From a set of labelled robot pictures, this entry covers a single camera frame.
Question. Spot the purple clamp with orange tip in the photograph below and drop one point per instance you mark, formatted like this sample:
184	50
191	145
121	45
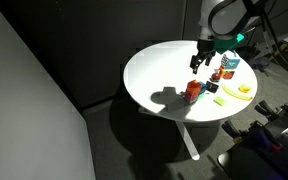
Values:
277	119

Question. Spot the blue block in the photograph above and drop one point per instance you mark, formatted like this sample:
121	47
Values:
203	87

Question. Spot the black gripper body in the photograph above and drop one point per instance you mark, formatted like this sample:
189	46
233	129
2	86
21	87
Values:
204	47

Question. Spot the dark red ball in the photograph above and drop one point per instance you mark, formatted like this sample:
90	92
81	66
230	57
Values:
215	77

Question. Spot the yellow banana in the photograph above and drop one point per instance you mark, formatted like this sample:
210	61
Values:
235	94

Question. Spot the orange block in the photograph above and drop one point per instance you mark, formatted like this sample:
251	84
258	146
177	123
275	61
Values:
193	87

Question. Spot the teal green block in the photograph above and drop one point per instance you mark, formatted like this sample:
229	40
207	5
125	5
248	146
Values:
201	95

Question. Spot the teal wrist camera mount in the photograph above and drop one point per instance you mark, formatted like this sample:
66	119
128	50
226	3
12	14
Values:
221	46

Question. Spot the round white table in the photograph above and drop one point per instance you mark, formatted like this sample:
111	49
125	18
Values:
157	76

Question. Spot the light green block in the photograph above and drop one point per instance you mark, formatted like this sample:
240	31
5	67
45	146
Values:
220	101

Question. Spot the orange colourful picture cube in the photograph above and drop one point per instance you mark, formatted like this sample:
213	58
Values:
226	73

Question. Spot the magenta block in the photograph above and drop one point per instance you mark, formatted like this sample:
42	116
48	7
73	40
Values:
190	98

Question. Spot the white table leg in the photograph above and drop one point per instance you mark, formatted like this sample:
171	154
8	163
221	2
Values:
187	141

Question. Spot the black perforated equipment cart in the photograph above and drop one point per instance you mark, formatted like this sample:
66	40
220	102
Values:
259	153

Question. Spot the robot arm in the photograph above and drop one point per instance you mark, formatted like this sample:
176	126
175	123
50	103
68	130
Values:
221	25

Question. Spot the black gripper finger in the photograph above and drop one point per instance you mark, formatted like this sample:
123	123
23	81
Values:
195	63
209	57

